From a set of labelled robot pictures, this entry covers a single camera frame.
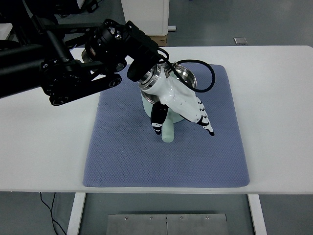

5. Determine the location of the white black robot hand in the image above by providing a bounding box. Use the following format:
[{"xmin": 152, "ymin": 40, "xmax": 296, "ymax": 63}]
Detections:
[{"xmin": 139, "ymin": 71, "xmax": 215, "ymax": 136}]

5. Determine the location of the green pot with handle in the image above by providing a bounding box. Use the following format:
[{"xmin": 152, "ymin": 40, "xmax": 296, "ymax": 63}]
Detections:
[{"xmin": 141, "ymin": 65, "xmax": 197, "ymax": 143}]

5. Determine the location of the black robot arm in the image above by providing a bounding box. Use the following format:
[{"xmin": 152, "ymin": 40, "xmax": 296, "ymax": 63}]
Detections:
[{"xmin": 0, "ymin": 17, "xmax": 164, "ymax": 106}]

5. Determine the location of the brown cardboard box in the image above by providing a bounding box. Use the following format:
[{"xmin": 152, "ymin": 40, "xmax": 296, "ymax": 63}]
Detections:
[{"xmin": 149, "ymin": 35, "xmax": 168, "ymax": 47}]

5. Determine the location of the blue quilted mat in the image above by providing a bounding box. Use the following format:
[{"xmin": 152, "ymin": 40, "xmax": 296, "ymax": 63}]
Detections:
[{"xmin": 83, "ymin": 65, "xmax": 249, "ymax": 188}]

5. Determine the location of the white cabinet on stand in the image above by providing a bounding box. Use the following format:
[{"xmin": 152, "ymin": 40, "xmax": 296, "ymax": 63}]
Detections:
[{"xmin": 121, "ymin": 0, "xmax": 170, "ymax": 36}]

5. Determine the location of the grey floor outlet plate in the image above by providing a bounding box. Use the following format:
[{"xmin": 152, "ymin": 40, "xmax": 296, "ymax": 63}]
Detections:
[{"xmin": 233, "ymin": 37, "xmax": 248, "ymax": 46}]

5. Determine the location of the white right table leg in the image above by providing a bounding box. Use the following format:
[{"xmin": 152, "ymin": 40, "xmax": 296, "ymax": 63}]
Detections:
[{"xmin": 247, "ymin": 194, "xmax": 267, "ymax": 235}]

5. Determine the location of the white table leg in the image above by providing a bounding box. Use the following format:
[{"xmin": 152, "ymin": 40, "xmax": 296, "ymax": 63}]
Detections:
[
  {"xmin": 67, "ymin": 192, "xmax": 86, "ymax": 235},
  {"xmin": 247, "ymin": 194, "xmax": 267, "ymax": 235}
]

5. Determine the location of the white left table leg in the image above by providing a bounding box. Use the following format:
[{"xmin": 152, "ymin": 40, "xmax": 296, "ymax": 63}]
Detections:
[{"xmin": 67, "ymin": 192, "xmax": 86, "ymax": 235}]

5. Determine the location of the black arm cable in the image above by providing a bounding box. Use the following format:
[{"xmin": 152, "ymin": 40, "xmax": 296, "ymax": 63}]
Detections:
[{"xmin": 156, "ymin": 47, "xmax": 216, "ymax": 94}]

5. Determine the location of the metal base plate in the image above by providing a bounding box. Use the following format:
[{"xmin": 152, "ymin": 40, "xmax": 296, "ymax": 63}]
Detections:
[{"xmin": 106, "ymin": 214, "xmax": 229, "ymax": 235}]

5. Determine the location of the black floor cable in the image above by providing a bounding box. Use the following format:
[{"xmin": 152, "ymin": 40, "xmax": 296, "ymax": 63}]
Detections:
[{"xmin": 39, "ymin": 192, "xmax": 67, "ymax": 235}]

